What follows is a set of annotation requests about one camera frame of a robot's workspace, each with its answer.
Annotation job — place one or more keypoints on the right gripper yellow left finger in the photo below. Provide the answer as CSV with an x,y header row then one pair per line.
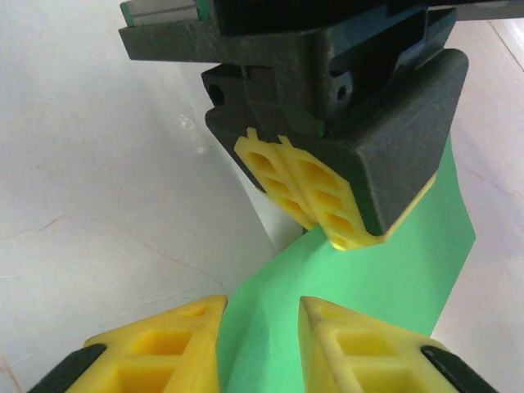
x,y
155,360

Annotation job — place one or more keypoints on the green square paper sheet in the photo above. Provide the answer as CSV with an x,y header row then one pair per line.
x,y
368,286

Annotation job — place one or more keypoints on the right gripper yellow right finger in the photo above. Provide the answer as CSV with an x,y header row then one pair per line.
x,y
389,364

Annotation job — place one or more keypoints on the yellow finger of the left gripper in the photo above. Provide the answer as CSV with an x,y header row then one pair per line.
x,y
262,163
389,163

